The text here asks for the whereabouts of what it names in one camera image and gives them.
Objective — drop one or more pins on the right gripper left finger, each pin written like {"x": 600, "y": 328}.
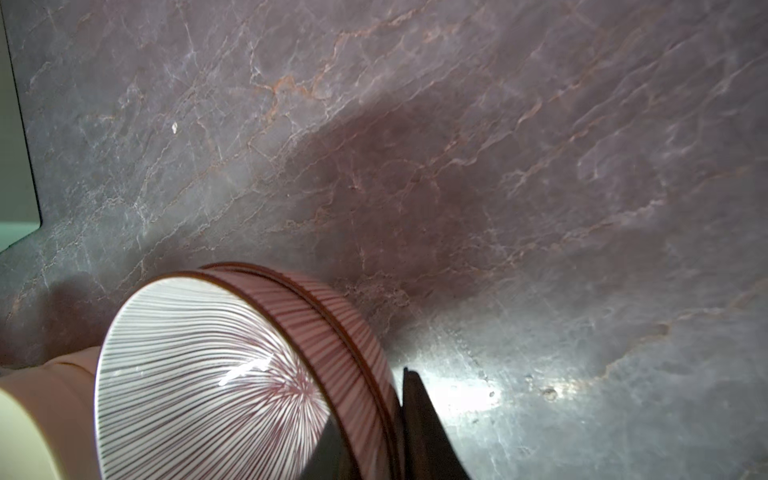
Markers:
{"x": 330, "y": 459}

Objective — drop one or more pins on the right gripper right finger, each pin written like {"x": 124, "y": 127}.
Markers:
{"x": 428, "y": 451}

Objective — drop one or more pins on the purple striped bowl front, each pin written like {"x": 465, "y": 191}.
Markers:
{"x": 193, "y": 382}

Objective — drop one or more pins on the purple striped bowl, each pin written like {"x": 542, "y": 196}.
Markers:
{"x": 193, "y": 382}
{"x": 342, "y": 353}

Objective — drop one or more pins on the cream bowl front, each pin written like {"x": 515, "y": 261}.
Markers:
{"x": 47, "y": 419}

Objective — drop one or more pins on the mint green file organizer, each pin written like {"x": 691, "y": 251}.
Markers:
{"x": 20, "y": 214}

